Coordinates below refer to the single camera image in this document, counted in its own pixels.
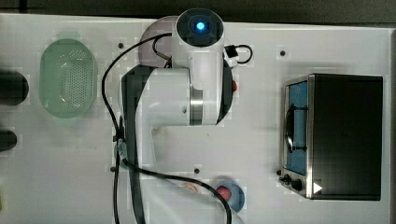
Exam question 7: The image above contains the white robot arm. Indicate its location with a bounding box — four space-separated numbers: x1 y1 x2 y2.
118 8 245 224

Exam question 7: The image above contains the red toy on blue plate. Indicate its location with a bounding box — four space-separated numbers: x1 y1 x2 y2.
217 186 232 201

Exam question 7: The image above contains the grey round plate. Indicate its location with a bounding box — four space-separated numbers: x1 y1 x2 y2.
138 16 177 67

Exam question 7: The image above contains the blue round plate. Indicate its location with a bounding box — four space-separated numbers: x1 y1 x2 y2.
215 179 246 213

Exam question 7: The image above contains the red plush strawberry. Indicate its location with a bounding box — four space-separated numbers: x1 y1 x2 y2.
232 81 237 92

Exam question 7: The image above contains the green perforated colander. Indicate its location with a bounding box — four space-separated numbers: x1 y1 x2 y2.
38 31 98 126

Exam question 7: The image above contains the black cylinder upper left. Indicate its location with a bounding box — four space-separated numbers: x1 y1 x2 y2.
0 70 29 105

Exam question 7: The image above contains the black cylinder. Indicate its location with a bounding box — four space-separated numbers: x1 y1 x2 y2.
0 130 18 152
0 70 29 105

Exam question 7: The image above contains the black cylinder lower left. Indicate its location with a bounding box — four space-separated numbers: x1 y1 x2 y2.
0 130 18 152

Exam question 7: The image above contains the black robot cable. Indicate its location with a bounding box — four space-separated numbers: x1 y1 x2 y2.
101 32 254 224

